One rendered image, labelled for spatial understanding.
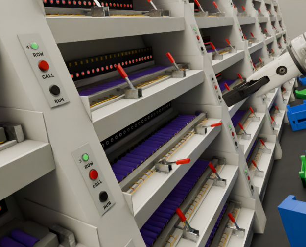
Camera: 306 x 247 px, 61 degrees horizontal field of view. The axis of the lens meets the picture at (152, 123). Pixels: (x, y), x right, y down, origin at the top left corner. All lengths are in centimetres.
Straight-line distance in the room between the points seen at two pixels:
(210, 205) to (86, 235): 48
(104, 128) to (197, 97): 58
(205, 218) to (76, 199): 46
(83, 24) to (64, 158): 28
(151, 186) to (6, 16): 43
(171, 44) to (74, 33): 55
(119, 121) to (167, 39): 56
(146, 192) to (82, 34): 36
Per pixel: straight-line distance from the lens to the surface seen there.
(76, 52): 82
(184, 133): 84
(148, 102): 65
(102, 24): 62
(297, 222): 100
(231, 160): 108
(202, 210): 85
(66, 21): 55
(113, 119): 54
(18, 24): 48
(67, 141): 45
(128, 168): 66
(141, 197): 59
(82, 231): 49
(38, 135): 45
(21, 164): 41
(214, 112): 103
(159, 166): 66
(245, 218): 113
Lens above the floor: 74
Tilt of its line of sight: 8 degrees down
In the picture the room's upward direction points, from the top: 22 degrees counter-clockwise
